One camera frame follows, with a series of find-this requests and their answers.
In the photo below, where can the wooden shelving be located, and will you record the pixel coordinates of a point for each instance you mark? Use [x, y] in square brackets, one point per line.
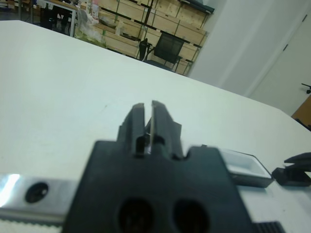
[170, 17]

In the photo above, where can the small black bracket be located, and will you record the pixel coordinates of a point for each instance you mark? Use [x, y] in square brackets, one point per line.
[307, 88]

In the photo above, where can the black chair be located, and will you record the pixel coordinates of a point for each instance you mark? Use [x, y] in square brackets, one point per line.
[170, 46]

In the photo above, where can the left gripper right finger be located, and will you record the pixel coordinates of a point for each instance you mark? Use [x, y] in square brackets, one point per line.
[162, 128]

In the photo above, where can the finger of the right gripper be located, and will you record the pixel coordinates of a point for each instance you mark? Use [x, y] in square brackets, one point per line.
[301, 162]

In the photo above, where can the black box white insert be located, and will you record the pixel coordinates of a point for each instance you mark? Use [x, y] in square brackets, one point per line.
[250, 177]

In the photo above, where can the black handheld camera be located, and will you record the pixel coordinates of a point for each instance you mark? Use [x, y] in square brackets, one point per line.
[289, 178]

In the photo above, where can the white door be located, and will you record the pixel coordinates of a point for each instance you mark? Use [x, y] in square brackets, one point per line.
[279, 72]

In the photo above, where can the yellowish plastic bag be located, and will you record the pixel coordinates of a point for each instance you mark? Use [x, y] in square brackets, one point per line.
[87, 29]

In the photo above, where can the brown wooden board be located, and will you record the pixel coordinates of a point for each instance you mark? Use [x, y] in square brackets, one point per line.
[303, 114]

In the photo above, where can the thin black stand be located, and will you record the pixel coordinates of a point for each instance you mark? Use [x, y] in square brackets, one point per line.
[143, 46]

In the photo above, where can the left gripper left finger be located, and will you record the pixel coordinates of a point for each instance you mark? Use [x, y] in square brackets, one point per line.
[136, 121]

